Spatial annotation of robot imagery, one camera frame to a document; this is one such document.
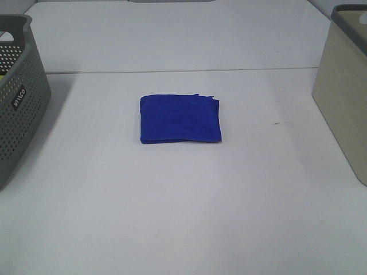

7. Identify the beige plastic storage box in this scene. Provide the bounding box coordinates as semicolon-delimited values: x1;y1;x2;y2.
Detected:
312;4;366;184

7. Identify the grey perforated plastic basket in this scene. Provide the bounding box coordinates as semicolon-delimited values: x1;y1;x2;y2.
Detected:
1;14;51;187

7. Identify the blue towel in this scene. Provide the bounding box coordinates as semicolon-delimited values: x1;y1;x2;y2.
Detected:
139;94;221;144

